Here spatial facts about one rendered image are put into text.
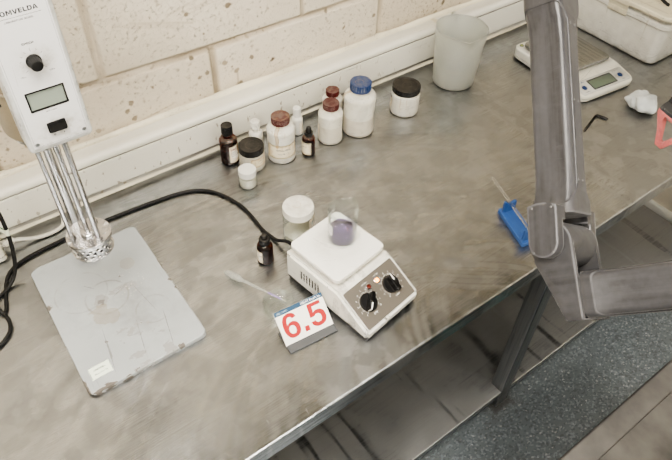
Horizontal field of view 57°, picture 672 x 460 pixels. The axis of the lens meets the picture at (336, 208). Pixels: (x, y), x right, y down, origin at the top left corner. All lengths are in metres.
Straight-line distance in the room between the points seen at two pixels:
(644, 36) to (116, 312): 1.46
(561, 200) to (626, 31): 1.12
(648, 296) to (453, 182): 0.65
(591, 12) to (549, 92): 1.09
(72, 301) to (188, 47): 0.53
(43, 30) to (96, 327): 0.54
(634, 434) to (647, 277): 0.81
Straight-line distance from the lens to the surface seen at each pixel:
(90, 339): 1.12
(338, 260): 1.05
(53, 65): 0.78
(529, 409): 1.94
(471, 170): 1.39
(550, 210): 0.82
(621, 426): 1.57
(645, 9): 1.86
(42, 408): 1.09
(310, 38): 1.46
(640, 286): 0.80
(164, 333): 1.09
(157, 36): 1.27
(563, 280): 0.82
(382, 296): 1.07
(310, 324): 1.07
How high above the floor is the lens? 1.64
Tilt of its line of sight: 45 degrees down
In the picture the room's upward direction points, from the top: 2 degrees clockwise
